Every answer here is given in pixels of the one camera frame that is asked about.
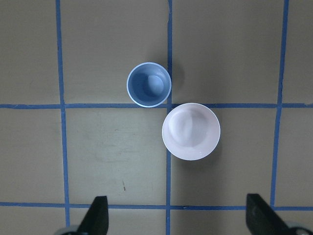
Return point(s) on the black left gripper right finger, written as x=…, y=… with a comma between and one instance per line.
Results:
x=262, y=220

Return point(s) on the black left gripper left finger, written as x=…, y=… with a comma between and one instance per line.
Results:
x=95, y=221

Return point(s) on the short blue cup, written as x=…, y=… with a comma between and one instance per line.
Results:
x=149, y=84

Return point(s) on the pink bowl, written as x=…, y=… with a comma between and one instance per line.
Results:
x=191, y=131

